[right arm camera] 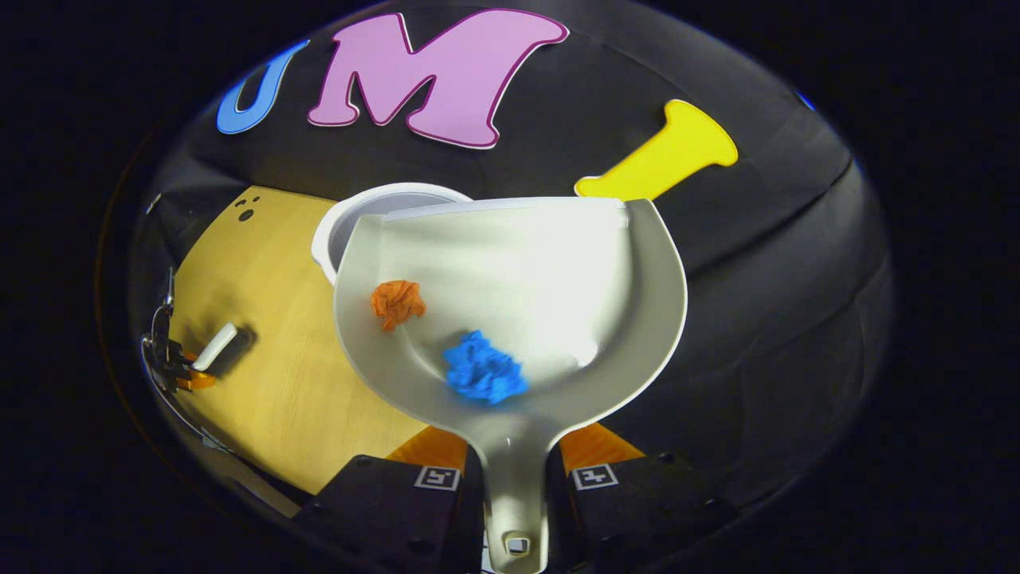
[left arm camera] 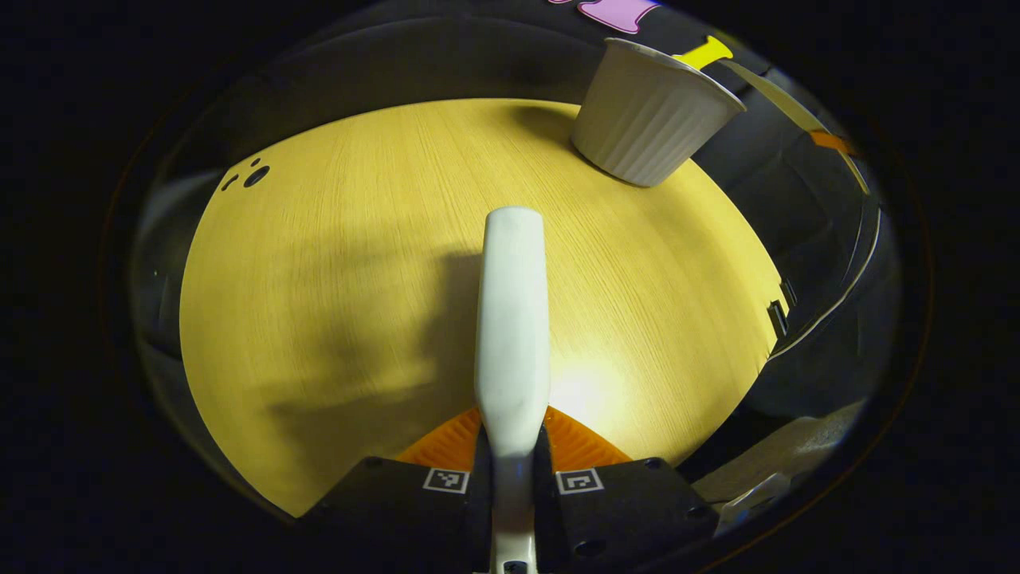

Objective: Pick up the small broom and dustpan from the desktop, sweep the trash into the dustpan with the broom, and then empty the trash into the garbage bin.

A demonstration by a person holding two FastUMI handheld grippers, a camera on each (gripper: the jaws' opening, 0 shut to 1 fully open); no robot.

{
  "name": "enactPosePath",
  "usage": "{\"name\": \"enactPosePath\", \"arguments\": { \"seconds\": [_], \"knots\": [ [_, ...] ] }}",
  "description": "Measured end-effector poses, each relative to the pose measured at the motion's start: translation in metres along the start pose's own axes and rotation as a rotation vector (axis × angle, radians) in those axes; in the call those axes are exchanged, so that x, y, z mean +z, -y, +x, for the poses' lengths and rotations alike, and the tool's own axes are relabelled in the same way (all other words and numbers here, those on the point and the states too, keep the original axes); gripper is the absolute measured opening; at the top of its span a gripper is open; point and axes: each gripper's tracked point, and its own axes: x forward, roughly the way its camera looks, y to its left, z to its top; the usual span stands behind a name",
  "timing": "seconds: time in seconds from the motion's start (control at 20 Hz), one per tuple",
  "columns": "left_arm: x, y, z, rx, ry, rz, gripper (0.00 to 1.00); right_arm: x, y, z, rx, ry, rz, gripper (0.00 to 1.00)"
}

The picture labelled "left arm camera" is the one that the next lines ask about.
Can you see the small white broom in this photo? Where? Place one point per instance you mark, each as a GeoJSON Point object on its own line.
{"type": "Point", "coordinates": [511, 319]}

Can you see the white ribbed garbage bin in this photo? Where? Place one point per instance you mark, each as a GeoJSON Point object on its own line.
{"type": "Point", "coordinates": [645, 119]}

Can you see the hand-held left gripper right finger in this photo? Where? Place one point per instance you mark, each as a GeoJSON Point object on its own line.
{"type": "Point", "coordinates": [629, 510]}

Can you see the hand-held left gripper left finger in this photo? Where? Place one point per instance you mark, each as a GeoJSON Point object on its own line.
{"type": "Point", "coordinates": [398, 510]}

